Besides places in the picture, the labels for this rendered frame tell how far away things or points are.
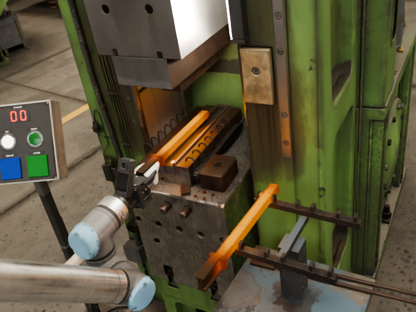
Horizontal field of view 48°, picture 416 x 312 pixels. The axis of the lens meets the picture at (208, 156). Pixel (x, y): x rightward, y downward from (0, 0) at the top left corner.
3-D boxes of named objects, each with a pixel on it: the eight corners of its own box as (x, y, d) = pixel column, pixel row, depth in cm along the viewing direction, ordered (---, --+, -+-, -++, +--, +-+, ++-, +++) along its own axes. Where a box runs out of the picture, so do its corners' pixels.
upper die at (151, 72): (172, 90, 138) (166, 59, 133) (118, 84, 147) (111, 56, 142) (233, 38, 168) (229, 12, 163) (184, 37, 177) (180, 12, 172)
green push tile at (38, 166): (48, 175, 163) (46, 154, 163) (28, 177, 164) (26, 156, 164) (51, 175, 165) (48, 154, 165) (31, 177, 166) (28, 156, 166)
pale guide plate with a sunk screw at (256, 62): (272, 105, 139) (268, 50, 130) (244, 102, 143) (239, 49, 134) (275, 102, 140) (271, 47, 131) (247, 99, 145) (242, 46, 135)
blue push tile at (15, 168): (21, 178, 164) (19, 157, 164) (1, 180, 165) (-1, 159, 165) (23, 178, 166) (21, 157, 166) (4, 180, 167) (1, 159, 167)
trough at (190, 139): (175, 166, 155) (174, 163, 154) (162, 164, 158) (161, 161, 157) (229, 108, 185) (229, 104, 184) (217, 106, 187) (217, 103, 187)
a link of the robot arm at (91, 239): (71, 257, 128) (59, 230, 123) (99, 227, 137) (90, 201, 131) (98, 266, 124) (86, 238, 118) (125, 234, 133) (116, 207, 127)
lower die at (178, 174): (191, 186, 157) (187, 165, 152) (142, 176, 166) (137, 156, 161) (242, 125, 187) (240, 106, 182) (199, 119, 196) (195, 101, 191)
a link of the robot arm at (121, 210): (90, 201, 131) (117, 208, 127) (101, 190, 135) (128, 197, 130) (99, 225, 136) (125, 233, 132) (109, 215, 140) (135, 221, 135)
